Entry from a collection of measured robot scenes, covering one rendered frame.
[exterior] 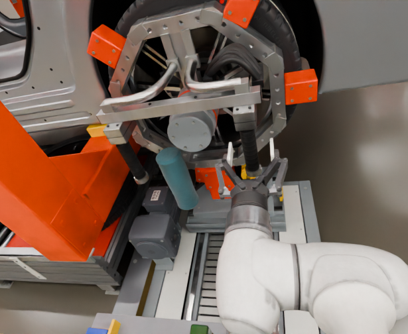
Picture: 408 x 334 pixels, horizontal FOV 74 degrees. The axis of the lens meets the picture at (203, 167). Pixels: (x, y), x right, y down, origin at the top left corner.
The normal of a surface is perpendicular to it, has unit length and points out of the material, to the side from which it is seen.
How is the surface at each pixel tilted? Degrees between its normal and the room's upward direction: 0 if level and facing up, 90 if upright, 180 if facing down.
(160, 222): 0
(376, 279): 31
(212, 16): 90
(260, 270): 13
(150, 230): 0
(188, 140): 90
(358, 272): 20
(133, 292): 0
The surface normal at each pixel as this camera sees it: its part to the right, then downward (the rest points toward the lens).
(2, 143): 0.96, -0.07
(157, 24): -0.14, 0.70
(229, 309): -0.64, -0.35
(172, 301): -0.24, -0.71
